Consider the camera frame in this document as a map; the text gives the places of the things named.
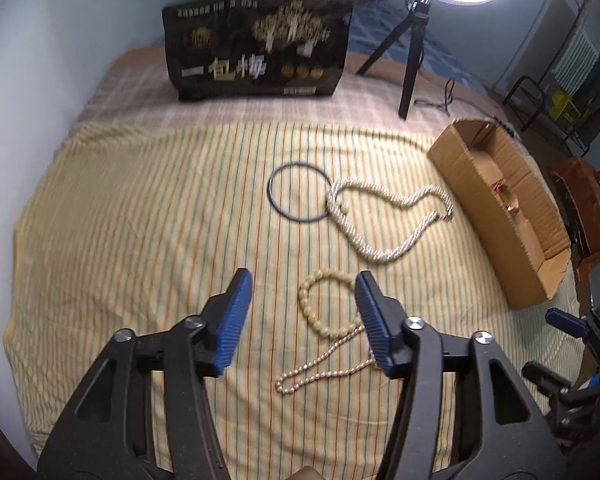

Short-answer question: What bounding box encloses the black printed bag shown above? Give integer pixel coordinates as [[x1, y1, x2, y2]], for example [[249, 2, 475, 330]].
[[161, 0, 355, 104]]

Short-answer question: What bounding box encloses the yellow striped cloth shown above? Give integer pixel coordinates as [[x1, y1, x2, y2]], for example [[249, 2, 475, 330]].
[[2, 120, 589, 480]]

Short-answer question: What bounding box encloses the small pearl necklace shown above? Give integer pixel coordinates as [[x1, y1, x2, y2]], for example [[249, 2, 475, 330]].
[[274, 326, 382, 395]]

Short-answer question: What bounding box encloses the orange cardboard box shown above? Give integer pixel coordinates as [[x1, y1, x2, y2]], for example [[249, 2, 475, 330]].
[[549, 155, 600, 283]]

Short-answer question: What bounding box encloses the pink item in box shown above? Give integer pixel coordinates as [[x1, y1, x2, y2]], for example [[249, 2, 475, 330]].
[[489, 178, 514, 206]]

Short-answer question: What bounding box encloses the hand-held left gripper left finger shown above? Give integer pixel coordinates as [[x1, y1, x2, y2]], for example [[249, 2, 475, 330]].
[[36, 267, 254, 480]]

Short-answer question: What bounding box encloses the cream bead bracelet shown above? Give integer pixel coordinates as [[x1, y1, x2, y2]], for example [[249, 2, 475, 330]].
[[298, 269, 366, 339]]

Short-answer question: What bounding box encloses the thin black ring bangle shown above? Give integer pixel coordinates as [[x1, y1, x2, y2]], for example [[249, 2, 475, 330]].
[[268, 161, 334, 223]]

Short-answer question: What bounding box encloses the long cardboard box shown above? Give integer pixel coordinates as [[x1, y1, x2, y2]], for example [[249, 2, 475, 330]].
[[426, 117, 573, 310]]

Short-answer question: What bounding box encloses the white twisted pearl necklace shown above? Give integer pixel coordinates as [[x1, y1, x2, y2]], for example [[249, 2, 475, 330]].
[[325, 176, 455, 264]]

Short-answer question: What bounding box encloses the beige checked blanket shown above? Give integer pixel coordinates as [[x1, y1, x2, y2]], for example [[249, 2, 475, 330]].
[[76, 47, 496, 136]]

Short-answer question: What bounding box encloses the black metal chair frame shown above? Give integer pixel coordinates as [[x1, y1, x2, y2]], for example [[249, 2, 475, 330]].
[[502, 74, 597, 157]]

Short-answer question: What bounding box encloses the black tripod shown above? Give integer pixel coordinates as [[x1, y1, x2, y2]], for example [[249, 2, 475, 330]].
[[355, 0, 434, 122]]

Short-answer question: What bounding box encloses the white radiator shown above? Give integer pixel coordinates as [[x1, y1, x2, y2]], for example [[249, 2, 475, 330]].
[[552, 24, 600, 92]]

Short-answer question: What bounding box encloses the black cable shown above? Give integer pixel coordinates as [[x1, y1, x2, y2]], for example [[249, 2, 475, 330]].
[[413, 78, 456, 110]]

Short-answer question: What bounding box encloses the ring light on tripod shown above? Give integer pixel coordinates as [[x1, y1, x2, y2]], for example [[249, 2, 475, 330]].
[[349, 0, 473, 81]]

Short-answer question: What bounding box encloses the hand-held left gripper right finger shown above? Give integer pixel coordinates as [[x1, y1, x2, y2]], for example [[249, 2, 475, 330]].
[[354, 270, 569, 480]]

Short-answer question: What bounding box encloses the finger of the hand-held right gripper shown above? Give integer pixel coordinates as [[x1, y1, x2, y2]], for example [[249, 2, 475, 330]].
[[545, 308, 600, 361], [521, 360, 598, 408]]

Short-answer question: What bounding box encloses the yellow box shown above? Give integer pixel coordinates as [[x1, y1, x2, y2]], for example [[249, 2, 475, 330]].
[[549, 89, 581, 122]]

